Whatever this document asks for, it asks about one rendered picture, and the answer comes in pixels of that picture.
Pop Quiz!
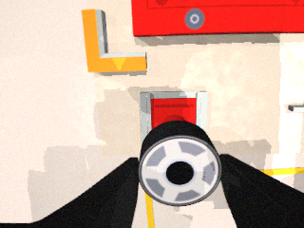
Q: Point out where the black wheel with grey rim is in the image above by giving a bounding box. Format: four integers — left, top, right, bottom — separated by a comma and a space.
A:
138, 121, 222, 206

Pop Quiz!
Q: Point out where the yellow rectangular tape outline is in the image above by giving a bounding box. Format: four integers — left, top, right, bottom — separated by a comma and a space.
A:
144, 167, 304, 228

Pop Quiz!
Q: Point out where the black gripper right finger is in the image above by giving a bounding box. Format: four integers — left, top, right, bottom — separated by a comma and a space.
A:
219, 153, 304, 228

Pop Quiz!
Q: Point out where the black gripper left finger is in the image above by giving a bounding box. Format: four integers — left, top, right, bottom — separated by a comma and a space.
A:
0, 157, 139, 228

